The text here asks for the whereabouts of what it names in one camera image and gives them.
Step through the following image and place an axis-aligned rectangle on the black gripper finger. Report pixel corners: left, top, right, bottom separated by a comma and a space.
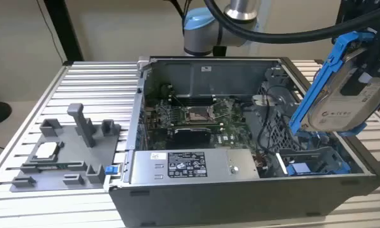
342, 46, 370, 95

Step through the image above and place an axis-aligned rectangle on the hard disk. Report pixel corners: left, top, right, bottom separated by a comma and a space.
288, 30, 380, 138

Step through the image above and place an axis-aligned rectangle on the dark grey disk bay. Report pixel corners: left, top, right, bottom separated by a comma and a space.
273, 142, 355, 179

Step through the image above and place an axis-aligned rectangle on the black RAM slot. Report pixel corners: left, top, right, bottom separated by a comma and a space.
172, 121, 217, 126

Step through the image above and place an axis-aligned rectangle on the grey perforated drive cage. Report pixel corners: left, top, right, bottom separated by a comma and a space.
247, 80, 311, 152

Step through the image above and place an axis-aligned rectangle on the blue plastic bay block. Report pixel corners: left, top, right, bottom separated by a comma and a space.
287, 162, 312, 176

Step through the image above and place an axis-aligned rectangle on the green motherboard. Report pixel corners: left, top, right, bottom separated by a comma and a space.
144, 95, 257, 152

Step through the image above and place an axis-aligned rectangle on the metal socket cover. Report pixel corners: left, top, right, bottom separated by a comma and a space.
209, 100, 236, 118

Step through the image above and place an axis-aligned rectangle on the CPU socket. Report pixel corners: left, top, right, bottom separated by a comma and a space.
185, 105, 215, 122

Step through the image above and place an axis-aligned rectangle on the black open PC case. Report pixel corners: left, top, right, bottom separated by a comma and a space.
103, 56, 380, 228

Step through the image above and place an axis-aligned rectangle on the silver power supply unit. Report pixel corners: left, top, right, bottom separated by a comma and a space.
128, 149, 260, 185

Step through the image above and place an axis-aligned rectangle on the blue case latch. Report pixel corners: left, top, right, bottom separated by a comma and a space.
104, 165, 120, 176

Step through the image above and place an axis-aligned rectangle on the grey parts rack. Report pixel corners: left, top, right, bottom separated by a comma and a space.
9, 103, 123, 192

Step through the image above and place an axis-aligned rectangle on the green RAM stick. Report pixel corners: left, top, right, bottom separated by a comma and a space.
35, 162, 83, 171

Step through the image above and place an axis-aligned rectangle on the silver CPU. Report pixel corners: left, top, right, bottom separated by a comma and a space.
35, 143, 60, 159

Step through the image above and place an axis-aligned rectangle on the thin black case wire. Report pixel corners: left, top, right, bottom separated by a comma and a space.
259, 85, 293, 155

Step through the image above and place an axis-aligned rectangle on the thick black hose cable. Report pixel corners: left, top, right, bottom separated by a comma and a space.
203, 0, 380, 45

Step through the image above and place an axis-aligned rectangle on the thin wire locking lever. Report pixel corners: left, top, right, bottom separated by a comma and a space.
173, 95, 189, 107

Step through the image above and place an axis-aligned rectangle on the black frame post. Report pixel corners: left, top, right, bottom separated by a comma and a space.
43, 0, 85, 62

